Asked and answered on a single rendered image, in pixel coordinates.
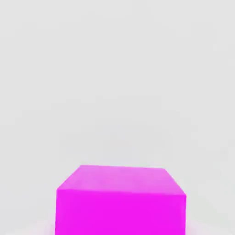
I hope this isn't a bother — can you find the small magenta cube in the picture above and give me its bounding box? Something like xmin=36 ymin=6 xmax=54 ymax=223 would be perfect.
xmin=54 ymin=164 xmax=187 ymax=235

